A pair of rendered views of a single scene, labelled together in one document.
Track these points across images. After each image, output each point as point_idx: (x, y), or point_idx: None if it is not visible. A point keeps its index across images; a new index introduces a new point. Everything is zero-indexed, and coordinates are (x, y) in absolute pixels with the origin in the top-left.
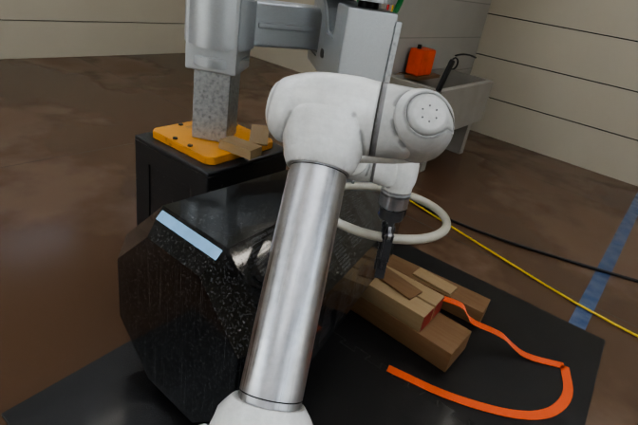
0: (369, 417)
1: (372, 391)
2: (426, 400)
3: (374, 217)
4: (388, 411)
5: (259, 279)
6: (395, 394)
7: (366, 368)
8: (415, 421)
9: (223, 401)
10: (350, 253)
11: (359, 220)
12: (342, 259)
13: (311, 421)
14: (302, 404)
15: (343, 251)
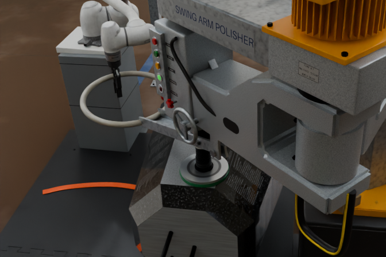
0: (122, 223)
1: (126, 238)
2: (85, 252)
3: (147, 171)
4: (111, 232)
5: None
6: (109, 245)
7: (136, 252)
8: (92, 235)
9: (129, 2)
10: (151, 146)
11: (155, 154)
12: (154, 139)
13: (110, 9)
14: (114, 9)
15: (155, 140)
